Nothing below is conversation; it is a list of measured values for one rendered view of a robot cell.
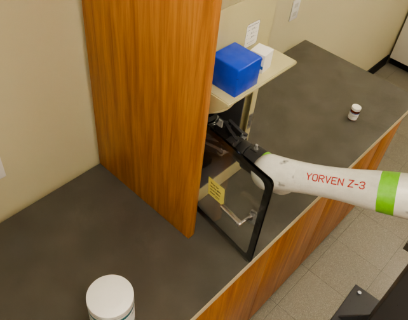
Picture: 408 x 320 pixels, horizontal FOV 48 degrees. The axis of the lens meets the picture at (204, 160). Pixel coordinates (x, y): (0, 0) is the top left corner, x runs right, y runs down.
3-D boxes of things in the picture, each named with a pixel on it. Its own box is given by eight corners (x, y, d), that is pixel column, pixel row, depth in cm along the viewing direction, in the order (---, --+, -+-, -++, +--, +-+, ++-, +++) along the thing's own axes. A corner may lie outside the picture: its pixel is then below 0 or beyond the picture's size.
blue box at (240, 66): (207, 81, 128) (210, 54, 122) (231, 68, 134) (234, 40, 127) (234, 98, 124) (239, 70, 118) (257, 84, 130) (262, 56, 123)
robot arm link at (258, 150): (250, 181, 153) (266, 167, 158) (255, 157, 145) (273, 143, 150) (236, 171, 156) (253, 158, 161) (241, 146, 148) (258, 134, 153)
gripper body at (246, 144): (257, 140, 154) (236, 126, 158) (241, 152, 150) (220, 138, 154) (253, 155, 160) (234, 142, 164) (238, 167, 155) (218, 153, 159)
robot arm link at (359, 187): (377, 213, 128) (384, 173, 129) (374, 210, 118) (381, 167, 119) (255, 188, 144) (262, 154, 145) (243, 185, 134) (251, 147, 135)
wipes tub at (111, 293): (81, 319, 136) (75, 294, 126) (115, 291, 144) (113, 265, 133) (109, 350, 131) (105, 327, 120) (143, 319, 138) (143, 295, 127)
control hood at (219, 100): (194, 112, 134) (197, 84, 127) (262, 70, 152) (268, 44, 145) (224, 133, 129) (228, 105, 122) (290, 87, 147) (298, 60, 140)
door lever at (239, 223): (231, 201, 141) (232, 196, 139) (252, 221, 136) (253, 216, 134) (218, 209, 138) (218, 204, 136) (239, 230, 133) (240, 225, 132)
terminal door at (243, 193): (192, 203, 164) (201, 119, 135) (251, 263, 149) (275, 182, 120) (190, 204, 164) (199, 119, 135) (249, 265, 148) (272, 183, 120)
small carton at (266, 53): (246, 67, 135) (250, 49, 131) (255, 60, 138) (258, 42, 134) (261, 73, 133) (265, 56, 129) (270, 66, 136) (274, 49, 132)
